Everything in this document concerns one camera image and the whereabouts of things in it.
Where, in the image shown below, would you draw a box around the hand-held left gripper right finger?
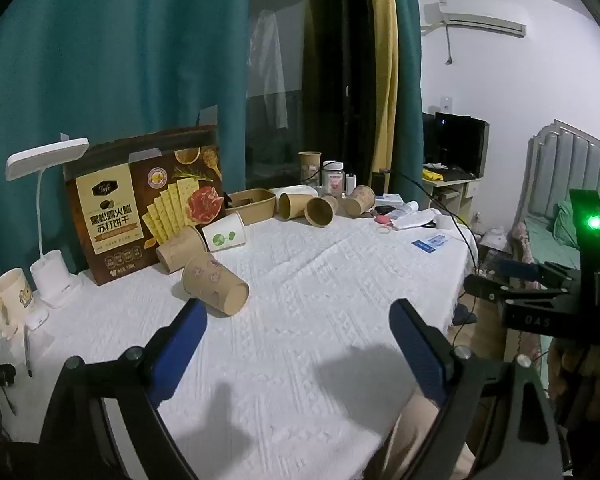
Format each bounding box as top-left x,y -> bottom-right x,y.
389,298 -> 567,480

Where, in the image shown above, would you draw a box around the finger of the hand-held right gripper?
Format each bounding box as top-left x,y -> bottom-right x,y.
463,274 -> 573,307
495,258 -> 582,292

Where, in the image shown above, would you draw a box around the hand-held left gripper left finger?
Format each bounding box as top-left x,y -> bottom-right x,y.
10,298 -> 209,480

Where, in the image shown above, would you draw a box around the brown printed paper cup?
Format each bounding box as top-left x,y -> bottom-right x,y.
181,251 -> 250,317
341,185 -> 377,218

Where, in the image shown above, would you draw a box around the plain brown paper cup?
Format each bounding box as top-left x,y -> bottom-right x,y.
155,226 -> 208,274
277,192 -> 315,220
304,195 -> 340,227

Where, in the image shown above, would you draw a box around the white green-print paper cup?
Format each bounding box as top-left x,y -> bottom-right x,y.
201,211 -> 246,253

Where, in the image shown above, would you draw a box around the tall brown paper cup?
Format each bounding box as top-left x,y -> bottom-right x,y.
298,151 -> 323,187

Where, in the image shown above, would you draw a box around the green pillow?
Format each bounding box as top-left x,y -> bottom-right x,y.
552,201 -> 600,249

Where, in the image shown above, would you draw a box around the blue and white card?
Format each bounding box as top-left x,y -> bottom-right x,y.
412,234 -> 455,254

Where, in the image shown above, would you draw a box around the person's leg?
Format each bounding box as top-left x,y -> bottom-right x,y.
367,389 -> 477,480

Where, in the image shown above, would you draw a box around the white tissue packet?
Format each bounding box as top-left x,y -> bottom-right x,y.
387,208 -> 438,232

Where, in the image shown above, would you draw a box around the white computer desk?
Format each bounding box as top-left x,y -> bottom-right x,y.
421,164 -> 483,221

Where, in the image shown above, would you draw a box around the grey padded headboard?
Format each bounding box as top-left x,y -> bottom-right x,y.
514,119 -> 600,241

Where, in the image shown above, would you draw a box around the white textured tablecloth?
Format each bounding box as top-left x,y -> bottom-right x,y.
0,208 -> 481,480

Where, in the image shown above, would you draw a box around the black computer monitor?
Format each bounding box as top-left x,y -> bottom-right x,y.
434,112 -> 491,177

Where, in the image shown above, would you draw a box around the small white charger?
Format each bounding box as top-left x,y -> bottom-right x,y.
24,306 -> 50,331

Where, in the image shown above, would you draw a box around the brown cracker box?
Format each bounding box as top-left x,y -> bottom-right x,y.
63,125 -> 226,287

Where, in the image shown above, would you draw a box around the brown paper bowl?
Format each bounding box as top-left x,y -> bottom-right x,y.
225,188 -> 277,226

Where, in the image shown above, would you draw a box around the white desk lamp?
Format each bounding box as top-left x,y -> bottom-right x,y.
6,133 -> 90,310

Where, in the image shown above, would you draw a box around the white and yellow mug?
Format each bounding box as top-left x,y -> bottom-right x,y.
0,267 -> 34,341

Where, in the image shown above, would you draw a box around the clear jar with white lid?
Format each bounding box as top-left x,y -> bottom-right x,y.
322,160 -> 345,196

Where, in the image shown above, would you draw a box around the yellow curtain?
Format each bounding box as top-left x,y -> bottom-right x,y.
366,0 -> 400,173

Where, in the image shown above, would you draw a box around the white air conditioner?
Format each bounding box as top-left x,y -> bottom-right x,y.
422,1 -> 528,38

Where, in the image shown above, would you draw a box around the teal curtain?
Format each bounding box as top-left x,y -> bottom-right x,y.
0,0 -> 253,311

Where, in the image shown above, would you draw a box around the black cable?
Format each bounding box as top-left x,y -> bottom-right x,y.
387,170 -> 481,281

